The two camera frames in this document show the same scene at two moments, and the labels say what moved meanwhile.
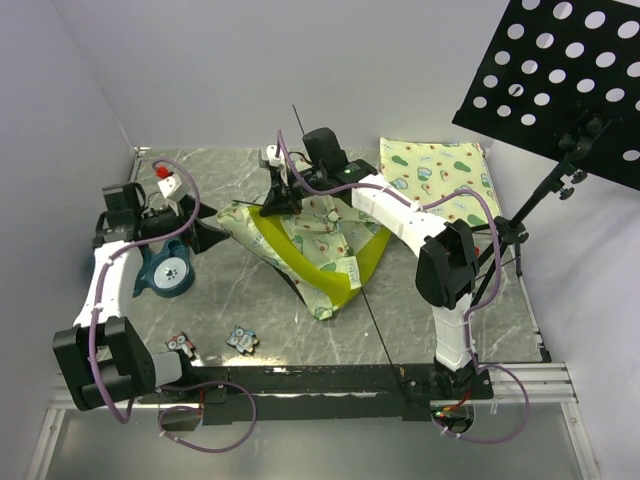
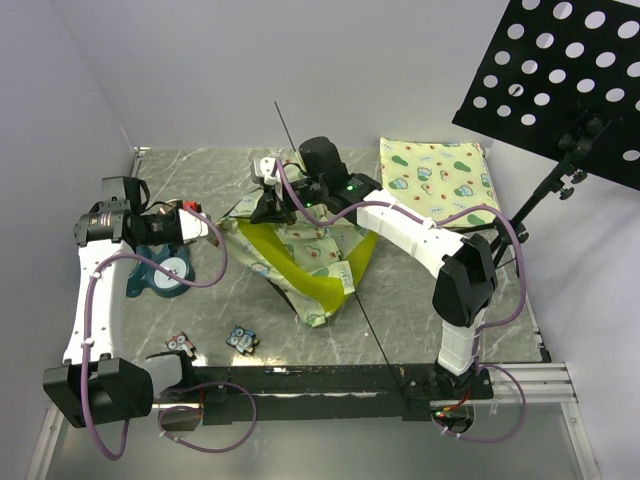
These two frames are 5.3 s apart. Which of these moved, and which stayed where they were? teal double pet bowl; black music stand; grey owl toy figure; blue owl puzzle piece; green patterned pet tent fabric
Moved: green patterned pet tent fabric
Stayed: blue owl puzzle piece; black music stand; grey owl toy figure; teal double pet bowl
